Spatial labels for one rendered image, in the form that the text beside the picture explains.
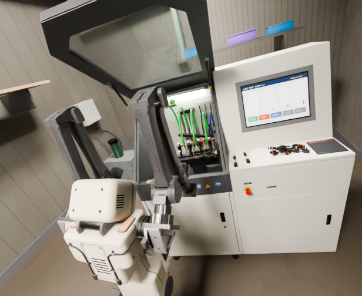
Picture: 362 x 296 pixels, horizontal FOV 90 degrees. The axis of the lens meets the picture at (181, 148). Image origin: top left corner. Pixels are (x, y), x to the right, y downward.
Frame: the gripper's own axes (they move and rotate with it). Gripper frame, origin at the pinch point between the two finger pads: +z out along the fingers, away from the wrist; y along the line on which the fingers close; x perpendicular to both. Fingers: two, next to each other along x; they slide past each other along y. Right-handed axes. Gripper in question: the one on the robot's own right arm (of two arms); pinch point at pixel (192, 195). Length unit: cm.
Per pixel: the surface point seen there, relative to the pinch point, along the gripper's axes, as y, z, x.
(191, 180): 6.7, 14.7, -15.8
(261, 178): -38.1, 23.2, -19.1
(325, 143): -78, 23, -42
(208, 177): -4.7, 15.3, -17.5
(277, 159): -48, 17, -29
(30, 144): 235, 15, -73
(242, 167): -27.5, 13.7, -23.4
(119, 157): 177, 114, -105
